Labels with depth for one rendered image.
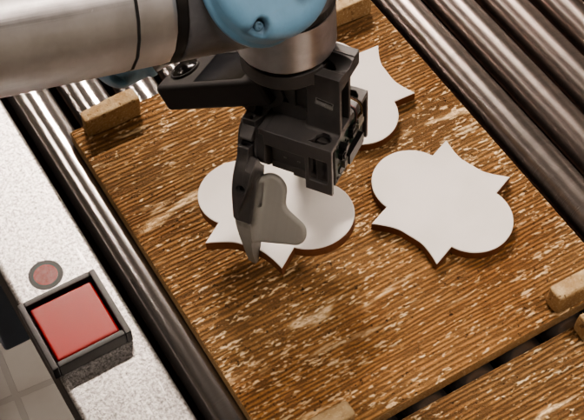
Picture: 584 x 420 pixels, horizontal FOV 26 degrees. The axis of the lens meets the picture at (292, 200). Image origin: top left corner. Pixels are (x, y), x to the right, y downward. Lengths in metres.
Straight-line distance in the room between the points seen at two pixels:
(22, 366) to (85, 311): 1.06
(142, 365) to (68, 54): 0.52
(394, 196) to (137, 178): 0.24
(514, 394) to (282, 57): 0.37
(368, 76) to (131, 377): 0.39
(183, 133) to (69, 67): 0.59
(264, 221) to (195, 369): 0.16
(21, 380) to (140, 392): 1.09
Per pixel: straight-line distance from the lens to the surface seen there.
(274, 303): 1.12
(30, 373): 2.19
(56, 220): 1.22
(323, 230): 1.07
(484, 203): 1.18
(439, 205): 1.18
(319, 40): 0.90
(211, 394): 1.10
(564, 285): 1.13
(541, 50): 1.36
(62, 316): 1.14
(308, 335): 1.11
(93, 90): 1.31
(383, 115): 1.24
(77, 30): 0.65
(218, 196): 1.10
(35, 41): 0.64
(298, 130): 0.96
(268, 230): 1.03
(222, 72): 0.99
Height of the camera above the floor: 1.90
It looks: 54 degrees down
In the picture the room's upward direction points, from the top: straight up
